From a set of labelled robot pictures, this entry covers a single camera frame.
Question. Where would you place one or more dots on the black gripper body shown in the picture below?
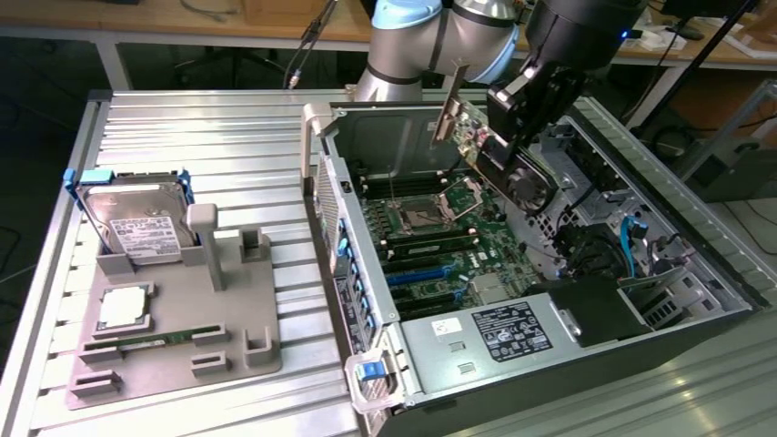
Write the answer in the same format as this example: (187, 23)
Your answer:
(576, 32)

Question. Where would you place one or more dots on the black slanted pole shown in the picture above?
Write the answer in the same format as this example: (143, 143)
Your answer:
(692, 63)

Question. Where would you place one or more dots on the black monitor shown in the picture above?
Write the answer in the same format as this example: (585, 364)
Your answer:
(685, 9)

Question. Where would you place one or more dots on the black plastic shroud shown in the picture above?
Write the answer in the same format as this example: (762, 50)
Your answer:
(589, 309)

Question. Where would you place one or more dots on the grey power supply unit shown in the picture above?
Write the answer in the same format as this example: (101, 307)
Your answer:
(473, 346)

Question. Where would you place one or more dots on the brown wooden box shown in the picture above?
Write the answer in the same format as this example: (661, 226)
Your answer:
(279, 11)

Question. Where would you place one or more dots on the black installed RAM stick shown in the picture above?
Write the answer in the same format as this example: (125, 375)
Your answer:
(430, 246)

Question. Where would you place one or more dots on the silver CPU chip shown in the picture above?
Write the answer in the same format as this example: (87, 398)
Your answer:
(121, 308)

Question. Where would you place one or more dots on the CPU socket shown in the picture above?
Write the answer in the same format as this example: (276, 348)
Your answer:
(420, 217)

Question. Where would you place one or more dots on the black open PC case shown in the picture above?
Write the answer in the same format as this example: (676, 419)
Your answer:
(606, 373)

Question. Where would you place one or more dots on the green RAM stick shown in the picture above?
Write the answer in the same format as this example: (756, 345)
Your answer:
(157, 341)

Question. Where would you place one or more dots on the wooden desk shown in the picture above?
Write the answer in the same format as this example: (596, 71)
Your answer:
(152, 23)

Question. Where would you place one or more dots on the grey metal frame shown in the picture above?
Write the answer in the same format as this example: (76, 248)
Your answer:
(728, 123)

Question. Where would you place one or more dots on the open socket cover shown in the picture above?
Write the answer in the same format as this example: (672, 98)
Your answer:
(464, 196)

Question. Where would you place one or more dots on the perforated metal drive cage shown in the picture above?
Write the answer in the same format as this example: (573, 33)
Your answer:
(568, 182)

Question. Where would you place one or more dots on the grey disk bay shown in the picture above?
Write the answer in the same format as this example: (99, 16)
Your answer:
(668, 300)

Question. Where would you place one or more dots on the Nvidia graphics card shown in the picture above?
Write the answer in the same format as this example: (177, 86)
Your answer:
(521, 182)

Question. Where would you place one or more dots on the blue expansion slot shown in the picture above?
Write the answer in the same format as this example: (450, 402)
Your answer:
(418, 276)

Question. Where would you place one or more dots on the blue case latch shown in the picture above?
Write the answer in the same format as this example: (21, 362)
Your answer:
(369, 371)

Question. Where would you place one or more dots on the grey parts rack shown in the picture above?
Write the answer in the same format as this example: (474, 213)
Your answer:
(176, 300)

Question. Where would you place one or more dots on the socket locking lever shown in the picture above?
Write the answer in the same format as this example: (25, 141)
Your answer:
(394, 186)

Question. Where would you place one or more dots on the white item on desk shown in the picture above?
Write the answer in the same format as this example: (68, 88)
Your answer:
(656, 40)

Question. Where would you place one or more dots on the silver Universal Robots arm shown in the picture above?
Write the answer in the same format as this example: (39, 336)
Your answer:
(412, 50)

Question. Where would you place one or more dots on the hard disk in blue carrier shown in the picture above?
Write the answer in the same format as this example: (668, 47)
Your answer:
(136, 214)

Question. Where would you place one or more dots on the green motherboard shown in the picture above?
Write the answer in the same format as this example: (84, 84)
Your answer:
(492, 268)

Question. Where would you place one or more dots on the black office chair base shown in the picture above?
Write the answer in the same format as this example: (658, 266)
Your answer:
(233, 59)

